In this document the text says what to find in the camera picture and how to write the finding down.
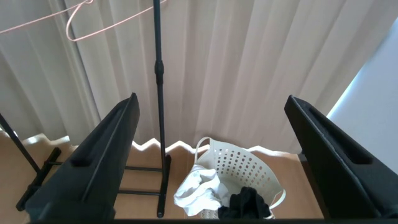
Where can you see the black clothes rack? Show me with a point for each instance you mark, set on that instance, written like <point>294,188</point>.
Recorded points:
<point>160,109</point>

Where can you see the white laundry basket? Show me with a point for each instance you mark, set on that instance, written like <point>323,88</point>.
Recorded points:
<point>245,168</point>

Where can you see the white garment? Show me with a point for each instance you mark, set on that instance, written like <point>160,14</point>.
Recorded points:
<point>199,189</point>

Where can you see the beige curtain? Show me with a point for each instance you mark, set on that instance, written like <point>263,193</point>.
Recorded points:
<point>242,68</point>

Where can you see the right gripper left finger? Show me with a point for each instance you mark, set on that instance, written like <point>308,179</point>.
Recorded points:
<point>93,174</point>

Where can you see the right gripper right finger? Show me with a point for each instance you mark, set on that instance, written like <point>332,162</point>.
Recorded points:
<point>342,174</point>

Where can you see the black garment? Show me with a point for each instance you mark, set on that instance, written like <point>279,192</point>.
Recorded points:
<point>245,203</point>

